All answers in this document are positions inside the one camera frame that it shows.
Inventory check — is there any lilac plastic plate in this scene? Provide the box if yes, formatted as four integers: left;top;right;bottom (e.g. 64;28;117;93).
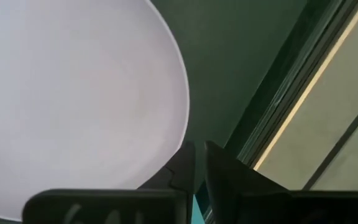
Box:
0;0;191;222

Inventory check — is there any dark green plastic tray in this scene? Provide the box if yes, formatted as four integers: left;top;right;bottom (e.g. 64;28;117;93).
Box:
0;0;335;224

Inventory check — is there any black metal table frame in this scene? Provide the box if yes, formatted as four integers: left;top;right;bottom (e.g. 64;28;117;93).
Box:
237;0;358;170

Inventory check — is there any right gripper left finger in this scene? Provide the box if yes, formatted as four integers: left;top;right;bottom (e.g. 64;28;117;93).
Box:
22;141;197;224

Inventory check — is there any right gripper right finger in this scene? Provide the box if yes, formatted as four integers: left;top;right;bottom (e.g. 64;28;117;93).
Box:
204;140;358;224

